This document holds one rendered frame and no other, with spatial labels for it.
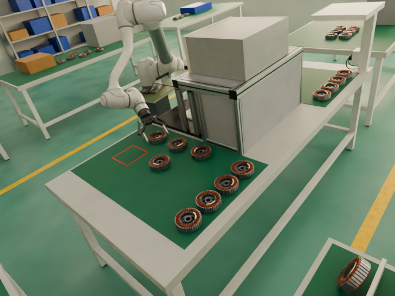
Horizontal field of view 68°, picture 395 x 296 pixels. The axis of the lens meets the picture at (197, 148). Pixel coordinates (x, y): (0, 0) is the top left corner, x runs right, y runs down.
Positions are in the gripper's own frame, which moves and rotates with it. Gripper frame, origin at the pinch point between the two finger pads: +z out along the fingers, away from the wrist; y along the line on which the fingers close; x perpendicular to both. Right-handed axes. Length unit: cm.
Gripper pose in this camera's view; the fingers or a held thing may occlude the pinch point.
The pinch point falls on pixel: (157, 136)
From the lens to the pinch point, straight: 183.4
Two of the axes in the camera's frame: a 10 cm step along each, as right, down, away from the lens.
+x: 0.9, -5.0, -8.6
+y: -8.6, 3.9, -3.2
